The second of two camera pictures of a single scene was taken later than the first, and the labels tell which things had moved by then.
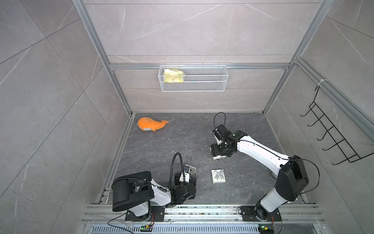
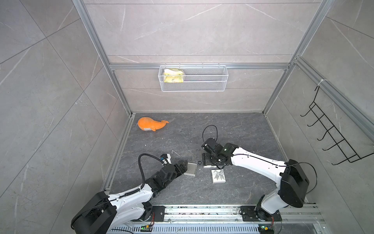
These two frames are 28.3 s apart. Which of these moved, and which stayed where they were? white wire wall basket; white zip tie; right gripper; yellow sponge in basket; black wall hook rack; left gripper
Moved: right gripper; left gripper
Stayed: yellow sponge in basket; white zip tie; black wall hook rack; white wire wall basket
